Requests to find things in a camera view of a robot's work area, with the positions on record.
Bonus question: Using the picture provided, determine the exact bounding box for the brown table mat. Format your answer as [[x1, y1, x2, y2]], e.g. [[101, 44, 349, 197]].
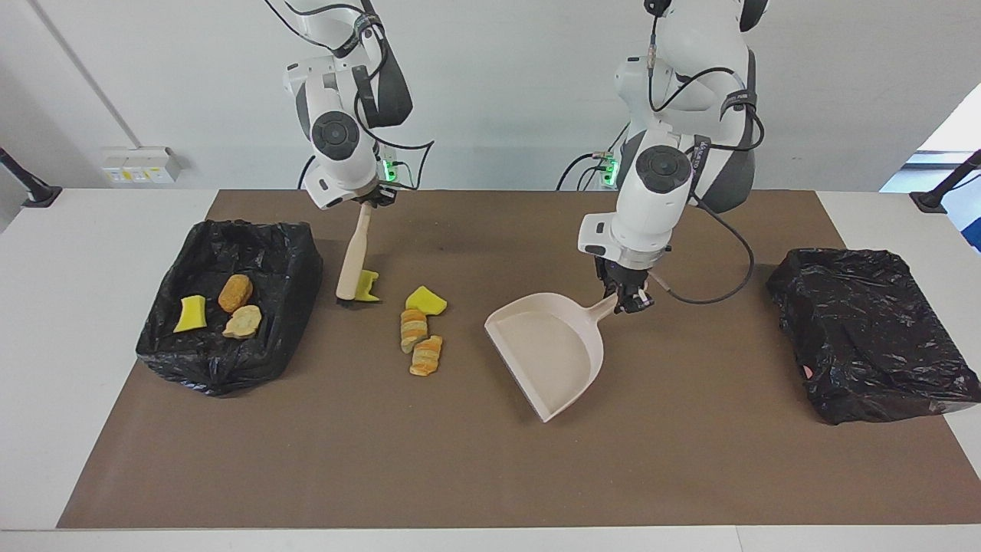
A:
[[57, 189, 981, 530]]

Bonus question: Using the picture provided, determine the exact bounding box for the orange striped croissant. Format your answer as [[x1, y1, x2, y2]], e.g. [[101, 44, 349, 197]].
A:
[[400, 308, 429, 354], [409, 335, 444, 377]]

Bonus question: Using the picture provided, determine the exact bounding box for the black-bagged bin with pink spot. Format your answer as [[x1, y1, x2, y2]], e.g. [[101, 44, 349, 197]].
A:
[[766, 247, 981, 426]]

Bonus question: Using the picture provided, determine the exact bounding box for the yellow sponge chunk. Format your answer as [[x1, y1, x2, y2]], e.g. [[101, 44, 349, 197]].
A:
[[405, 286, 448, 317], [173, 294, 208, 334]]

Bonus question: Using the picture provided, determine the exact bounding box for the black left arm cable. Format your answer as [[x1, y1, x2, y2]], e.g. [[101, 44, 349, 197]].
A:
[[644, 0, 757, 306]]

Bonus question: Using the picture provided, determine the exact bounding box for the beige brush with black bristles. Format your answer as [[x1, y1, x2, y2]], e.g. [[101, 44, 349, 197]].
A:
[[336, 201, 376, 309]]

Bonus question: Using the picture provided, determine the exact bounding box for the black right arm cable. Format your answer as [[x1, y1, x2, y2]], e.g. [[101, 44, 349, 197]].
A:
[[264, 0, 435, 192]]

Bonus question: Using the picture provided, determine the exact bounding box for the brown oblong bread roll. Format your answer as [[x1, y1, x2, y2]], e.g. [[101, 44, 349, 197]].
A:
[[218, 274, 254, 314]]

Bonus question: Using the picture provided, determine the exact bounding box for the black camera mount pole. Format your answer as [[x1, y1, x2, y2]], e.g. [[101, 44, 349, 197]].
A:
[[0, 147, 63, 209], [910, 149, 981, 214]]

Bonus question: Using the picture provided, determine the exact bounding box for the beige plastic dustpan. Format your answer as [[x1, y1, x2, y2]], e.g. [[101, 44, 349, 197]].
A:
[[484, 292, 618, 424]]

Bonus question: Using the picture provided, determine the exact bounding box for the white wall socket box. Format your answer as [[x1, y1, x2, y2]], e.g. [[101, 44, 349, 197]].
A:
[[101, 146, 182, 186]]

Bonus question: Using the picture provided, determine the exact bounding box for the pale bread piece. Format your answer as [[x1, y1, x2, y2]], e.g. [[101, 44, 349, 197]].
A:
[[222, 305, 263, 340]]

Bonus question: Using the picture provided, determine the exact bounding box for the black left base cable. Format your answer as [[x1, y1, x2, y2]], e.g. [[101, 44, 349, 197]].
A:
[[556, 152, 614, 191]]

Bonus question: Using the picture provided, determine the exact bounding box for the black-bagged trash bin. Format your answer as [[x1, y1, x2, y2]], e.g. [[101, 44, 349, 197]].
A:
[[136, 218, 325, 398]]

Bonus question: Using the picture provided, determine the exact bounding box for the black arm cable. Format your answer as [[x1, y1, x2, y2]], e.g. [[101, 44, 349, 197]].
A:
[[264, 0, 435, 192], [644, 0, 757, 306]]

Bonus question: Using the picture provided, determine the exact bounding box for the white wall conduit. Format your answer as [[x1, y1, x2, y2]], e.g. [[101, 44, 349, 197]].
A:
[[29, 0, 145, 150]]

